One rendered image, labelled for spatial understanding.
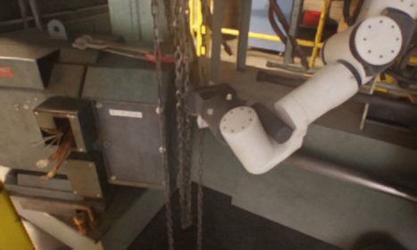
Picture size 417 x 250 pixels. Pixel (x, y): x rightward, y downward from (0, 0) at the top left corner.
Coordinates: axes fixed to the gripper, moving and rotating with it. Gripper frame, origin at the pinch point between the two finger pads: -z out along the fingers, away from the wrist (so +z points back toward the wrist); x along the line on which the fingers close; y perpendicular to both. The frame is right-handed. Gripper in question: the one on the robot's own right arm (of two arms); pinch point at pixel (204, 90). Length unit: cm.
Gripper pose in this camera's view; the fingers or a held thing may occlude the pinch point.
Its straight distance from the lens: 67.1
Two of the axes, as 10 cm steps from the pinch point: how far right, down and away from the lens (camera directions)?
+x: 9.3, -1.7, 3.3
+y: 0.3, -8.6, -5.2
